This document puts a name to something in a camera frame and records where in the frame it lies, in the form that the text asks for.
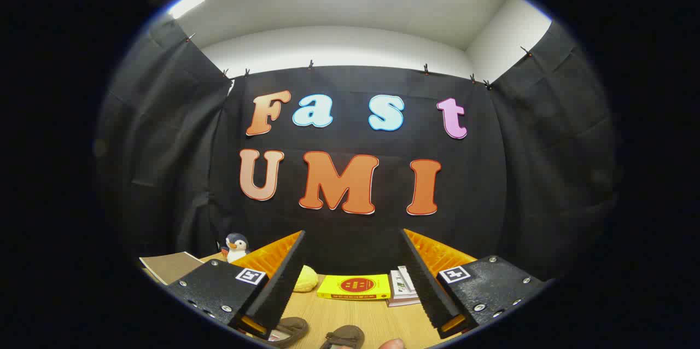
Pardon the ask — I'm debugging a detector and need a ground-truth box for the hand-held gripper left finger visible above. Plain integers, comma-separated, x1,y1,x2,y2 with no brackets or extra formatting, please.
164,230,306,340

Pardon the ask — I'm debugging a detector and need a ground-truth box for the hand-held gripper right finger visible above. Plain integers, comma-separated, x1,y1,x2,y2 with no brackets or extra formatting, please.
399,228,550,340

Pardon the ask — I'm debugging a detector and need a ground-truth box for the brown fuzzy shoe with bow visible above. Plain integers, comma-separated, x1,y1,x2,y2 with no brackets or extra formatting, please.
320,325,365,349
261,316,309,348

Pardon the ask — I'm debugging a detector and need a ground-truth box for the brown fabric storage box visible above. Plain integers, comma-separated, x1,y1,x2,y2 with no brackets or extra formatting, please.
139,251,204,286

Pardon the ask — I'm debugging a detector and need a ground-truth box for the yellow round plush bun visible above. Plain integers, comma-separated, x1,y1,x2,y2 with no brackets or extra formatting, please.
294,265,319,293

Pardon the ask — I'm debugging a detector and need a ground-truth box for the penguin plush toy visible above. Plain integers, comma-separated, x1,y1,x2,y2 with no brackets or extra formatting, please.
220,232,251,263

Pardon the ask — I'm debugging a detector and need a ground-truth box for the yellow book with red circle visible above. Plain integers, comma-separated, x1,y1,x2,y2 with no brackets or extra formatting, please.
317,274,392,301

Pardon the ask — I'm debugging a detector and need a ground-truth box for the ceiling light panel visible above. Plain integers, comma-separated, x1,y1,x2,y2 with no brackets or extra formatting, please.
167,0,206,19

